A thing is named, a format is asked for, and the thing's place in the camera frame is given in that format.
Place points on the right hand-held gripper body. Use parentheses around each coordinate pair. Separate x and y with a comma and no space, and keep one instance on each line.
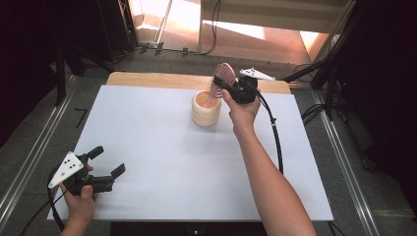
(244,90)

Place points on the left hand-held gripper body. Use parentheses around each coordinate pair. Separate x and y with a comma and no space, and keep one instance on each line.
(67,168)

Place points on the pink hairbrush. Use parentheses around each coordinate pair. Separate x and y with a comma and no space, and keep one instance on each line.
(223,77)

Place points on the round wooden cup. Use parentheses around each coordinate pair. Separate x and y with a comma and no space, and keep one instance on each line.
(206,116)

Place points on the person's right hand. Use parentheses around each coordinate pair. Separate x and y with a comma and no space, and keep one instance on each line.
(242,114)

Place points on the person's left hand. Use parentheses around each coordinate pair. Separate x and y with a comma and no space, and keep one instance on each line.
(80,206)

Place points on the white table mat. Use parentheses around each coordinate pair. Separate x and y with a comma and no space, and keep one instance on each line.
(183,170)

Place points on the wooden table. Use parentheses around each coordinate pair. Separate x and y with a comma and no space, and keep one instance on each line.
(157,80)

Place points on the white cabinet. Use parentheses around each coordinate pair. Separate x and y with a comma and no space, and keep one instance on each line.
(278,16)

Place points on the black metal stand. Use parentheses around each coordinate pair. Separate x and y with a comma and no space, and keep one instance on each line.
(60,75)

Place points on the black tripod stand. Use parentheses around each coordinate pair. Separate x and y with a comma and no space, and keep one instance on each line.
(327,75)

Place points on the metal floor rail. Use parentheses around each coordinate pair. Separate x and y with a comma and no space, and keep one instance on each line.
(344,164)
(32,157)

